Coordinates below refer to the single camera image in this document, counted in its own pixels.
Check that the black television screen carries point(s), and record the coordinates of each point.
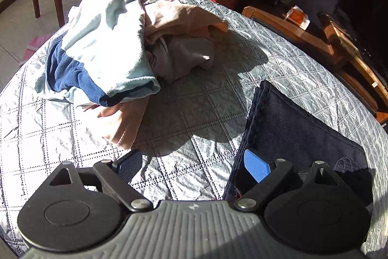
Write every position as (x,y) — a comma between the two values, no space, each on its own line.
(366,22)

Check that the wooden TV stand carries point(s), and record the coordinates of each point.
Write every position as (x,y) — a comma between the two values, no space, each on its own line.
(355,68)

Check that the orange tissue box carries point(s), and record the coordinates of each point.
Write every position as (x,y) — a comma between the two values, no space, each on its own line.
(298,17)

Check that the light blue fleece garment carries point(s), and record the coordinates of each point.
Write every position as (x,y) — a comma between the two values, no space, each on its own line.
(99,57)

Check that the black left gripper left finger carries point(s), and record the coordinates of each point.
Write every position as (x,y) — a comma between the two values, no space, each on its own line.
(113,179)

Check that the grey garment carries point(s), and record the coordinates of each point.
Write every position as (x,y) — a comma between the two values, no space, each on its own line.
(174,56)

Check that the dark navy garment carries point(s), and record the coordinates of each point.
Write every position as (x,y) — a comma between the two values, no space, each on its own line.
(278,128)

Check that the grey quilted table cover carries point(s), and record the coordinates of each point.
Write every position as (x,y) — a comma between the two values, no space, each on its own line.
(192,128)

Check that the wooden low side table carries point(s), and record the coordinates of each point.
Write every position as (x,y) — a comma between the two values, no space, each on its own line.
(312,40)

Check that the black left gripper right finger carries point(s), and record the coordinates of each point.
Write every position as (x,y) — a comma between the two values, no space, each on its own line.
(277,186)

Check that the pink bag on floor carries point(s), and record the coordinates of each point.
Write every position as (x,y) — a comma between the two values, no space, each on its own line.
(32,47)

